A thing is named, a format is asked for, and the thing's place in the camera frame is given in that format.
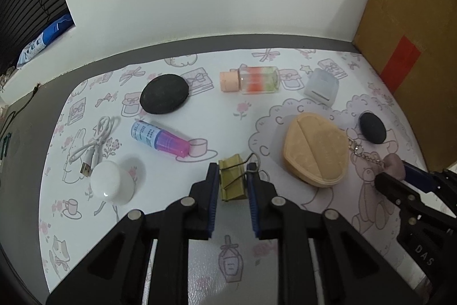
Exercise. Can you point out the brown cardboard box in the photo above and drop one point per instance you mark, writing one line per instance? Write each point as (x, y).
(411, 44)

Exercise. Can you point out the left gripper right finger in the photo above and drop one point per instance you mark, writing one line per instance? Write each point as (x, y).
(321, 256)

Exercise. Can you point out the small black round puff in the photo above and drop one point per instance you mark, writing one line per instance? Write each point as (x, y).
(372, 128)

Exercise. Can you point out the translucent white computer mouse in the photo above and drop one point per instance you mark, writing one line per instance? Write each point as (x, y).
(322, 86)

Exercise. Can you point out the tan heart-shaped pouch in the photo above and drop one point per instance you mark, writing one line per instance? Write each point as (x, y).
(316, 150)

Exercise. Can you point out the pink bow keychain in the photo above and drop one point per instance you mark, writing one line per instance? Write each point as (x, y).
(372, 159)

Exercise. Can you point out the green tool on desk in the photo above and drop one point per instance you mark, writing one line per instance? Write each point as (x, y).
(5, 145)

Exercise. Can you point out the clear bottle with pink cap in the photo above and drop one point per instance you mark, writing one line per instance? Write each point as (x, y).
(250, 80)

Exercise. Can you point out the blue white plastic bag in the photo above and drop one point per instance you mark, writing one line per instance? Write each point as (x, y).
(44, 39)

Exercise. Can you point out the olive green binder clip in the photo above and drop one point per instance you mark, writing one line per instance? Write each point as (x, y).
(233, 172)

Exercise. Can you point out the white round dome object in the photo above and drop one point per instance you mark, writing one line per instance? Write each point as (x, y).
(112, 184)

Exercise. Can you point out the large black round puff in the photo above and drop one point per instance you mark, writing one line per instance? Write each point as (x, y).
(164, 94)

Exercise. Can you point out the patterned white pink table mat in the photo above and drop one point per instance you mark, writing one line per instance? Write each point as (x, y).
(96, 116)

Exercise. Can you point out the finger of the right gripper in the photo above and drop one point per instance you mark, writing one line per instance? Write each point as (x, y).
(428, 182)
(393, 190)

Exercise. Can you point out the blue pink tube bottle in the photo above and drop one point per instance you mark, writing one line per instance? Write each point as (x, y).
(159, 139)

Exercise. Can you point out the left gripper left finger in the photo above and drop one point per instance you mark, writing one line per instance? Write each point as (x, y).
(145, 252)

